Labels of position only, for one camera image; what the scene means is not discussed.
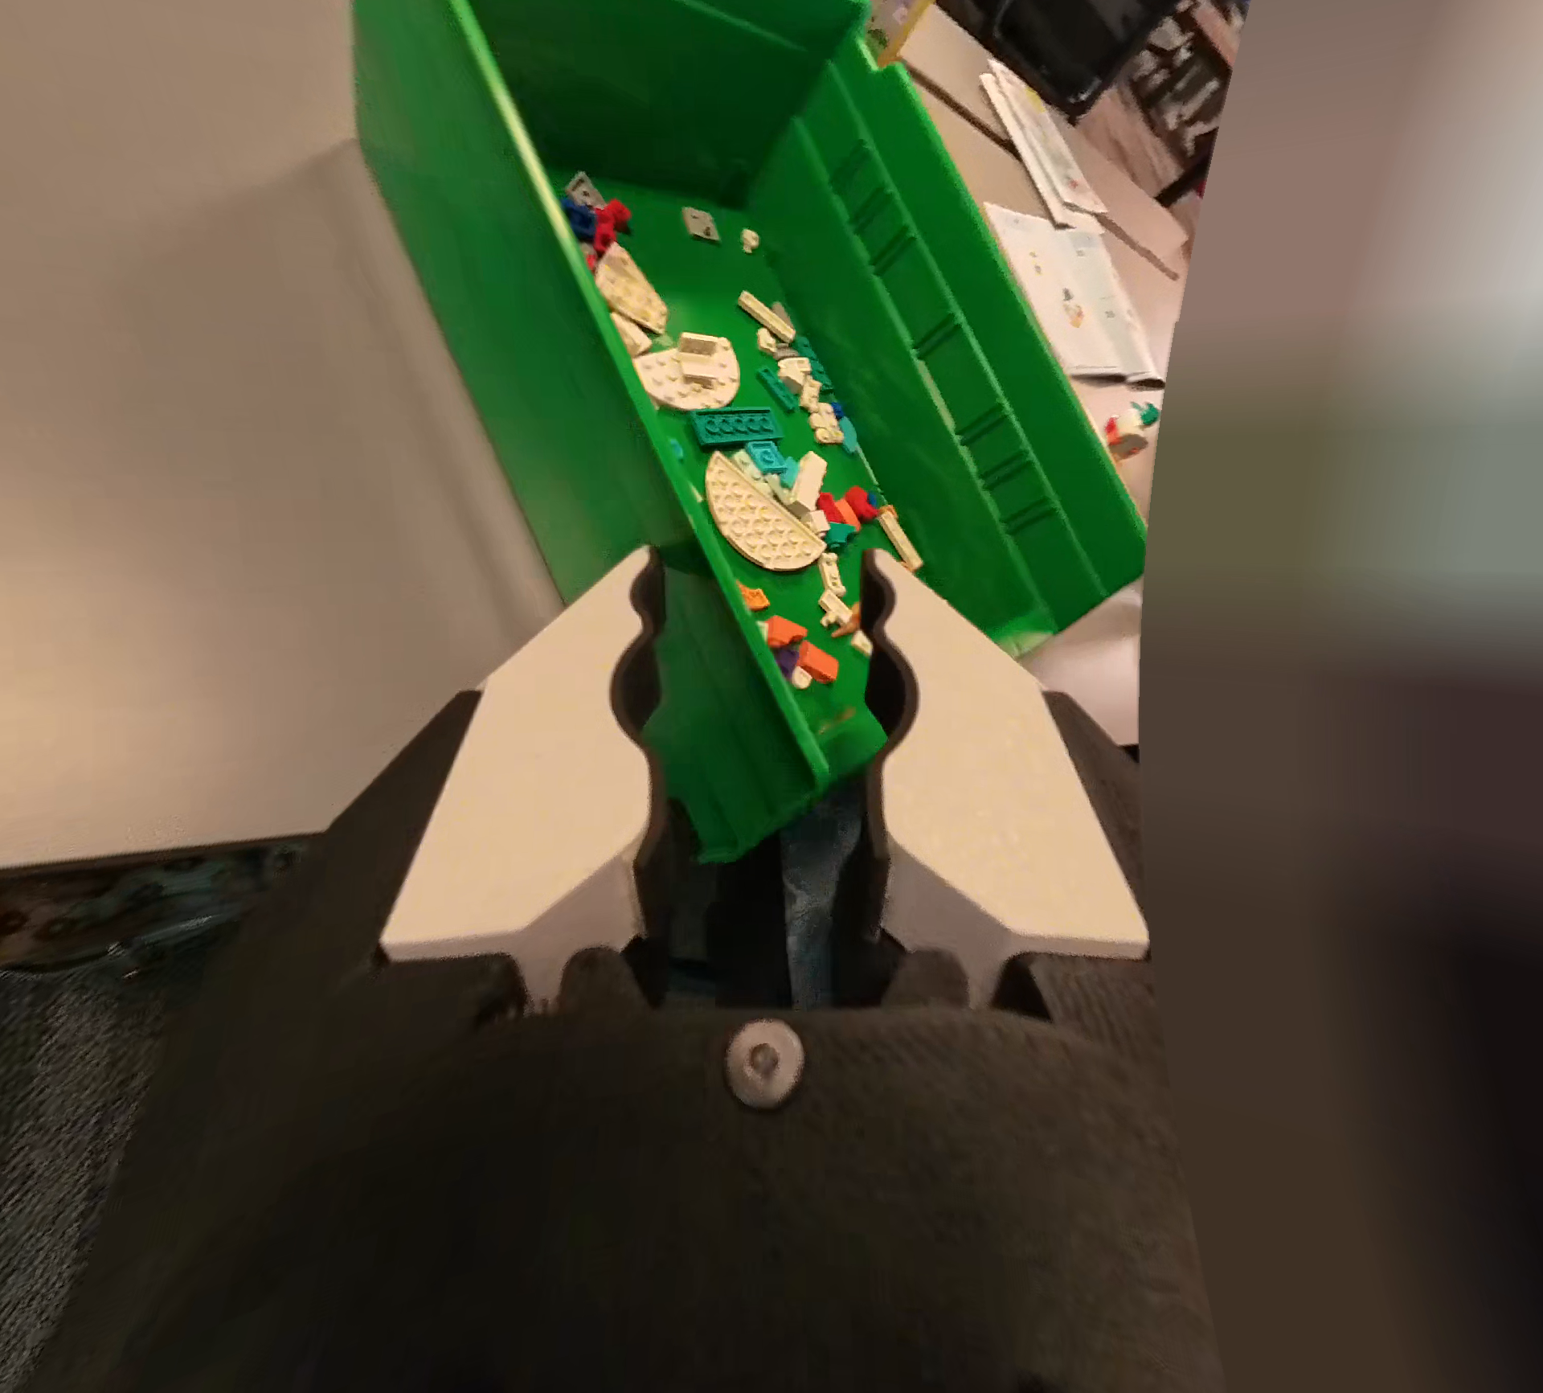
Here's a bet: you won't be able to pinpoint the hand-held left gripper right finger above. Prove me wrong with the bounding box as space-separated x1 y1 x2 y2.
858 549 1149 1012

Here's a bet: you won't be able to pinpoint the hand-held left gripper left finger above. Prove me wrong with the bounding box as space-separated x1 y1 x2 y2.
375 542 676 1015

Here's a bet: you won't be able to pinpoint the pile of lego pieces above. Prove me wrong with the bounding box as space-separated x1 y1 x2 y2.
559 169 925 695

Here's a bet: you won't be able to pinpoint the green plastic bin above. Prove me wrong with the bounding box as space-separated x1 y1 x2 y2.
334 0 1147 864

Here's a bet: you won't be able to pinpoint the open lego instruction booklet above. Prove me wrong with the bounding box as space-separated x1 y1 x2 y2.
981 201 1168 390

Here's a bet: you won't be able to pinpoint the person's leg in jeans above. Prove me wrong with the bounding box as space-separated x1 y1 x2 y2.
668 779 891 1012

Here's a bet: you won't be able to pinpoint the folded paper instruction sheets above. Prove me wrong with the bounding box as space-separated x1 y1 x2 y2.
978 60 1113 232

